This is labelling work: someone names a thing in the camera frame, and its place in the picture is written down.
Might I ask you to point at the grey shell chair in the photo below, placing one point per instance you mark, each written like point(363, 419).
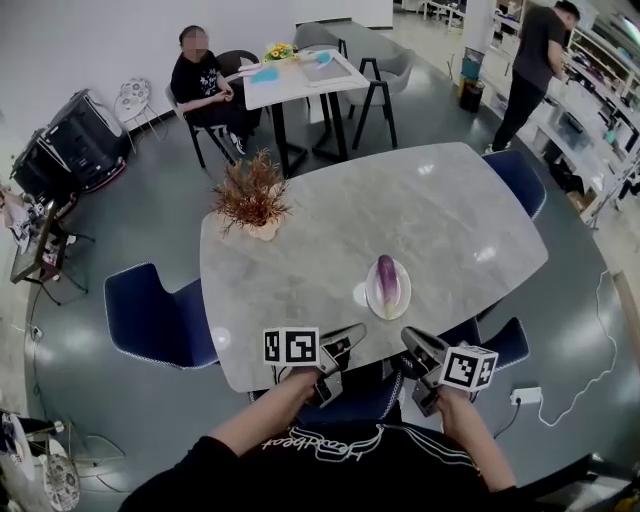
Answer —
point(312, 35)
point(392, 75)

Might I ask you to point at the yellow flower bouquet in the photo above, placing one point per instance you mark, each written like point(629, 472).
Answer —
point(280, 51)

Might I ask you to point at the dried orange plant in vase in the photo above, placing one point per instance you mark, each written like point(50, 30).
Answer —
point(252, 192)

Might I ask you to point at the grey marble table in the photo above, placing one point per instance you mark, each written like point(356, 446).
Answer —
point(380, 210)

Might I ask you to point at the white storage shelf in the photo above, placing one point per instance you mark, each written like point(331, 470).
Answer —
point(590, 100)

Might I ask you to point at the black trash bin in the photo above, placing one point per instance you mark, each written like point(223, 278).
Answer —
point(472, 97)

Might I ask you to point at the person's left forearm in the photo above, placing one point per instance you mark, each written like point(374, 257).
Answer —
point(260, 415)

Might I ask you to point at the teal box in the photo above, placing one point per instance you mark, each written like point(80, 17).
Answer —
point(471, 67)

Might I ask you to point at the small cluttered side table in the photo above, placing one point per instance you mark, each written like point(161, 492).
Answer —
point(35, 245)

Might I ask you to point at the person's black shirt torso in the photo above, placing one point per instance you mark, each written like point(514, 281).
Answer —
point(350, 470)

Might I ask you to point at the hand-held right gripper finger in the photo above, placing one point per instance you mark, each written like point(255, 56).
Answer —
point(425, 336)
point(411, 345)

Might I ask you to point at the blue upholstered chair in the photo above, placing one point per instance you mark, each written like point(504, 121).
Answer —
point(365, 395)
point(520, 182)
point(505, 345)
point(150, 320)

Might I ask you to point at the person's right forearm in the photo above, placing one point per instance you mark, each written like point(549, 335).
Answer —
point(475, 440)

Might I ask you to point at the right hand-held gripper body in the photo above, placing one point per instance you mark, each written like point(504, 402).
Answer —
point(467, 369)

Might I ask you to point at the white power strip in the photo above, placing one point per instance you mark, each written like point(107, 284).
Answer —
point(526, 396)

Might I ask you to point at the cardboard box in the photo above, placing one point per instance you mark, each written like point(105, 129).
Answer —
point(582, 199)

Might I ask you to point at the white table with black legs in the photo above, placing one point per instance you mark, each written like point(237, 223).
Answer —
point(290, 90)

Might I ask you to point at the white patterned metal chair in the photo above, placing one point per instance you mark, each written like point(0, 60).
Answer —
point(134, 95)
point(60, 480)

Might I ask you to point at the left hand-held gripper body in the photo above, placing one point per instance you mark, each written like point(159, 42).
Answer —
point(300, 347)

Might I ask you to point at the black frame chair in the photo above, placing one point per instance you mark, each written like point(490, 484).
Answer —
point(200, 140)

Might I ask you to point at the dark round-back chair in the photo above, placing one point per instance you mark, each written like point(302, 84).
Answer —
point(235, 60)

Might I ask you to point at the purple eggplant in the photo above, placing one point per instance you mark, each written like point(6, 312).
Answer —
point(386, 282)

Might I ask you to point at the grey table mat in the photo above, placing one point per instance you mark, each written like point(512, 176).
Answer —
point(327, 67)

